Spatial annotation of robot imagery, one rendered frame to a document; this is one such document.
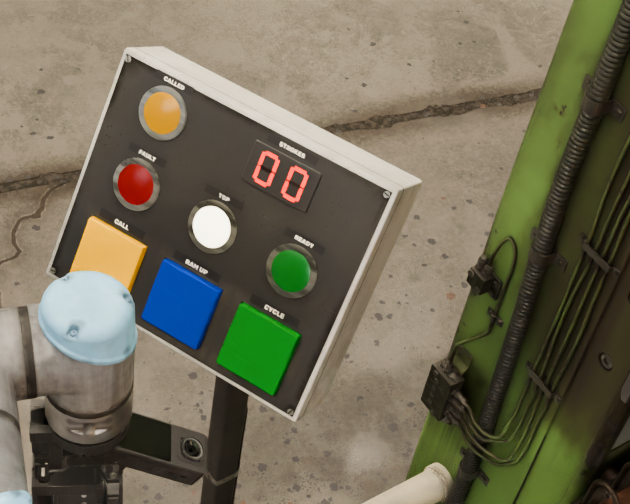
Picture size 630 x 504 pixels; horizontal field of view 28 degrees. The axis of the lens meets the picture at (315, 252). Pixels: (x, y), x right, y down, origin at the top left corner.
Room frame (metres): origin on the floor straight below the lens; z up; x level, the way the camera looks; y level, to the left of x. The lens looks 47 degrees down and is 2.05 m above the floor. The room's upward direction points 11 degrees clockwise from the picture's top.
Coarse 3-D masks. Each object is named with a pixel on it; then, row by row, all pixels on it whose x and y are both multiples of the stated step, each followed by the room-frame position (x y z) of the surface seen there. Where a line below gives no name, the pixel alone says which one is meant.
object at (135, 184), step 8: (128, 168) 0.96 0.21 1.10; (136, 168) 0.96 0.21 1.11; (144, 168) 0.96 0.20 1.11; (120, 176) 0.96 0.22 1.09; (128, 176) 0.95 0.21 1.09; (136, 176) 0.95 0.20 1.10; (144, 176) 0.95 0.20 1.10; (120, 184) 0.95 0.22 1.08; (128, 184) 0.95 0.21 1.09; (136, 184) 0.95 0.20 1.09; (144, 184) 0.95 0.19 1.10; (152, 184) 0.95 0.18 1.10; (120, 192) 0.95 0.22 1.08; (128, 192) 0.94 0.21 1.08; (136, 192) 0.94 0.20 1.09; (144, 192) 0.94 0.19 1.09; (152, 192) 0.94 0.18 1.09; (128, 200) 0.94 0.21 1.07; (136, 200) 0.94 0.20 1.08; (144, 200) 0.94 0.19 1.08
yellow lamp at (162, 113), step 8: (152, 96) 1.00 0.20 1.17; (160, 96) 1.00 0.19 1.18; (168, 96) 1.00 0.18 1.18; (152, 104) 0.99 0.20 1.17; (160, 104) 0.99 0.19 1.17; (168, 104) 0.99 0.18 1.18; (176, 104) 0.99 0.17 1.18; (144, 112) 0.99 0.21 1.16; (152, 112) 0.99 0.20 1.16; (160, 112) 0.99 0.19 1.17; (168, 112) 0.99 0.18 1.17; (176, 112) 0.99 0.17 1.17; (152, 120) 0.98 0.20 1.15; (160, 120) 0.98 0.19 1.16; (168, 120) 0.98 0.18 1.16; (176, 120) 0.98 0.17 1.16; (152, 128) 0.98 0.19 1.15; (160, 128) 0.98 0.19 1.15; (168, 128) 0.98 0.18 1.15
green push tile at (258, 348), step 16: (240, 304) 0.85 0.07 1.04; (240, 320) 0.84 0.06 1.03; (256, 320) 0.84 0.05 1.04; (272, 320) 0.84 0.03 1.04; (240, 336) 0.83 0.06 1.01; (256, 336) 0.83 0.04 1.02; (272, 336) 0.83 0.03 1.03; (288, 336) 0.83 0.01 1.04; (224, 352) 0.82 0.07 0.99; (240, 352) 0.82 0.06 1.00; (256, 352) 0.82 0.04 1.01; (272, 352) 0.82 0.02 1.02; (288, 352) 0.82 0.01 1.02; (240, 368) 0.81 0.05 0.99; (256, 368) 0.81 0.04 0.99; (272, 368) 0.81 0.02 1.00; (256, 384) 0.80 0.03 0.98; (272, 384) 0.80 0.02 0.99
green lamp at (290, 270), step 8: (280, 256) 0.88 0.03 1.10; (288, 256) 0.88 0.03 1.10; (296, 256) 0.88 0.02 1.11; (272, 264) 0.88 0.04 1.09; (280, 264) 0.87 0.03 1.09; (288, 264) 0.87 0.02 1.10; (296, 264) 0.87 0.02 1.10; (304, 264) 0.87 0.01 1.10; (272, 272) 0.87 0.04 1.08; (280, 272) 0.87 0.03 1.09; (288, 272) 0.87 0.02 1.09; (296, 272) 0.87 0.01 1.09; (304, 272) 0.87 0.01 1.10; (280, 280) 0.86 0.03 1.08; (288, 280) 0.86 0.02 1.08; (296, 280) 0.86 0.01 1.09; (304, 280) 0.86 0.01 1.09; (288, 288) 0.86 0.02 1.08; (296, 288) 0.86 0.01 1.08
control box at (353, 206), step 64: (128, 64) 1.03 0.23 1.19; (192, 64) 1.07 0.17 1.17; (128, 128) 0.99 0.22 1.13; (192, 128) 0.98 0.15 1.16; (256, 128) 0.96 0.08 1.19; (320, 128) 1.01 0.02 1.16; (192, 192) 0.94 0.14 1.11; (256, 192) 0.92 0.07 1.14; (320, 192) 0.91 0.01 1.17; (384, 192) 0.90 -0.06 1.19; (64, 256) 0.92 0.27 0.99; (192, 256) 0.90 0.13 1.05; (256, 256) 0.89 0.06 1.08; (320, 256) 0.88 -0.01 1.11; (384, 256) 0.91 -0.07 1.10; (320, 320) 0.84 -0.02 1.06; (320, 384) 0.82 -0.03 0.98
